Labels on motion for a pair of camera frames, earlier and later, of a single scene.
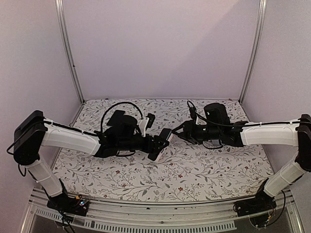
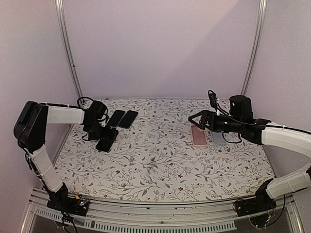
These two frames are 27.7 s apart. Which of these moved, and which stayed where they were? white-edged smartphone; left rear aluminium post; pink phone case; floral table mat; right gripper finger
Moved: pink phone case; white-edged smartphone; right gripper finger
Stayed: left rear aluminium post; floral table mat
